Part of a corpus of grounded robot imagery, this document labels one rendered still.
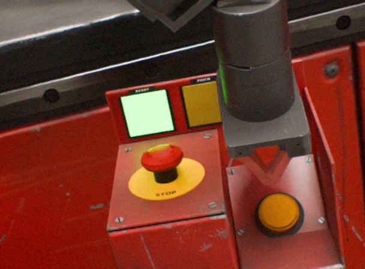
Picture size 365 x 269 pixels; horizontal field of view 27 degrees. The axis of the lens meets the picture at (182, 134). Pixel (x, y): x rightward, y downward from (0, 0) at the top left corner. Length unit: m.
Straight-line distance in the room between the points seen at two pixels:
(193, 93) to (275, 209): 0.14
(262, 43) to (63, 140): 0.42
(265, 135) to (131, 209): 0.15
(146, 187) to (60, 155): 0.25
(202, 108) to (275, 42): 0.22
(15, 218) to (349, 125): 0.44
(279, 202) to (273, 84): 0.18
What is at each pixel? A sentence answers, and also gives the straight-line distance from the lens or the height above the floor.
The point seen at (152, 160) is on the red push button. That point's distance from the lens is 0.68.
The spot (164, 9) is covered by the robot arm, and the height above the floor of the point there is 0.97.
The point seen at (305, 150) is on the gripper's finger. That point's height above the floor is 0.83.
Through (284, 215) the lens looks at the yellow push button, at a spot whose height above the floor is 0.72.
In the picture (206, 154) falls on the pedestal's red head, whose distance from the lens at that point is 0.73.
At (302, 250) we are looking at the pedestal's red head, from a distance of 0.71.
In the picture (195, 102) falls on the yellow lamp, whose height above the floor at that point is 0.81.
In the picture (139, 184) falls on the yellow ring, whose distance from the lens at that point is 0.71.
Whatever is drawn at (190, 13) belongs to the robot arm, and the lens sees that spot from 0.56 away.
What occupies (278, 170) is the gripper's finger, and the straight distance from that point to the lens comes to 0.68.
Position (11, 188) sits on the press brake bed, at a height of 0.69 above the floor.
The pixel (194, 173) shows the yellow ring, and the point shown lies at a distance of 0.70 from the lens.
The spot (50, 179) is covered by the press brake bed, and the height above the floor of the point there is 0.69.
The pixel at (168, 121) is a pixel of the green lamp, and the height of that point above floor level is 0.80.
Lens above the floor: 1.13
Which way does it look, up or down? 27 degrees down
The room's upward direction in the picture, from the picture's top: 12 degrees counter-clockwise
